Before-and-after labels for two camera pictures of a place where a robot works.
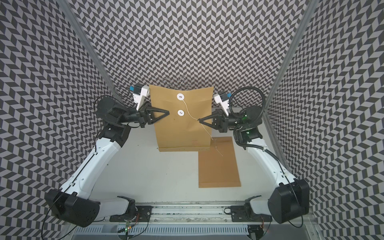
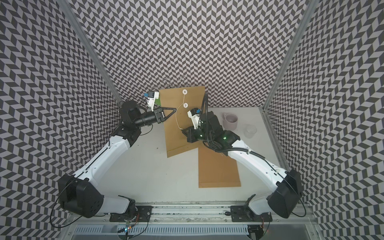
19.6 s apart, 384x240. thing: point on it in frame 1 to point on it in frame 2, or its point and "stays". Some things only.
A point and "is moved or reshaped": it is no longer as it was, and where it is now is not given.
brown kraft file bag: (218, 167) stays
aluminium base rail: (215, 220) stays
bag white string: (197, 120) is moved or reshaped
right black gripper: (220, 122) to (191, 136)
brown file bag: (181, 130) is moved or reshaped
